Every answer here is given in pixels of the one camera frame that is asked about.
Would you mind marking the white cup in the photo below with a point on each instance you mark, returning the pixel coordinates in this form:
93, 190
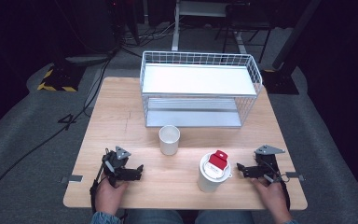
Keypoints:
169, 140

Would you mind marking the black metal chair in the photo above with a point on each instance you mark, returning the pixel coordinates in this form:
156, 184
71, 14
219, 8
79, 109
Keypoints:
245, 21

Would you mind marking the grey tape piece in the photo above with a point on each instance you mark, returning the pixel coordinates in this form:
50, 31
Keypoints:
296, 176
74, 178

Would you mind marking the black yellow striped stand base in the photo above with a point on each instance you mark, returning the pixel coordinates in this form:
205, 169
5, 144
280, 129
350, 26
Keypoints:
60, 77

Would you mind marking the black stand with base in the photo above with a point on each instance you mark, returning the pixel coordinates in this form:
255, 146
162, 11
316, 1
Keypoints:
281, 82

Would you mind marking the person's right leg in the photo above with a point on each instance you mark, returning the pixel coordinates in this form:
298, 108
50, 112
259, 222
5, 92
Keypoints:
223, 217

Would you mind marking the person's left hand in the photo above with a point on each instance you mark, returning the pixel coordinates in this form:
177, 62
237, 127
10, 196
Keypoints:
108, 197

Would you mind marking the person's leg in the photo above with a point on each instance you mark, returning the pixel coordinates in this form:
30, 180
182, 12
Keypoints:
223, 217
155, 217

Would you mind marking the person's right hand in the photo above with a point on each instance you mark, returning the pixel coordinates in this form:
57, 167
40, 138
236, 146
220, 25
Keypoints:
273, 196

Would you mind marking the white desk frame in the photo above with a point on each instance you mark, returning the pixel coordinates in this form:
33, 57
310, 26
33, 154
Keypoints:
175, 28

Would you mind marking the white tumbler with red lid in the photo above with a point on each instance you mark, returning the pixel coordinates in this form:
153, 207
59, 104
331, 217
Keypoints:
213, 174

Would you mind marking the person's left leg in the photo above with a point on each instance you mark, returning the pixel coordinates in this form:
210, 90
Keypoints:
155, 217

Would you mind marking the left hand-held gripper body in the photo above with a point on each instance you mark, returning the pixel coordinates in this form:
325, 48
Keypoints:
115, 163

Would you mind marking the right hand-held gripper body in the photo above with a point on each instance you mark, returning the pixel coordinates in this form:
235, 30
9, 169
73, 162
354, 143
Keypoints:
267, 165

